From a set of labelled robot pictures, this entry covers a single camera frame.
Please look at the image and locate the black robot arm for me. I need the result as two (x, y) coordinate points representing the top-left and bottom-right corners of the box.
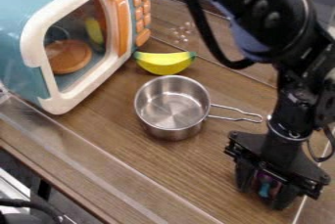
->
(185, 0), (335, 210)

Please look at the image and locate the blue toy microwave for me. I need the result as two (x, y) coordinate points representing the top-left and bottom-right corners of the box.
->
(0, 0), (150, 114)

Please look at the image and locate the silver pot with handle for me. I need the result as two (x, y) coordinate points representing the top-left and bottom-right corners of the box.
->
(134, 75), (263, 141)

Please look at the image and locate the orange microwave turntable plate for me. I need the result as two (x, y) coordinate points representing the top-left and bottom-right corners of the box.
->
(46, 39), (93, 74)

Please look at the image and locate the black cable bottom left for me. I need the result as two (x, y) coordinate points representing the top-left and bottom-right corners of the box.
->
(0, 198), (67, 224)

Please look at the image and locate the purple toy eggplant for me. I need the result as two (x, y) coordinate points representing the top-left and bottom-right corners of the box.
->
(256, 173), (279, 199)

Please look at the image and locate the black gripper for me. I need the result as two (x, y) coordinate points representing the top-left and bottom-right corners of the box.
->
(224, 131), (331, 210)

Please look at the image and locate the yellow toy banana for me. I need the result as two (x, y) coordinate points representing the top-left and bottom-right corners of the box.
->
(134, 52), (196, 75)

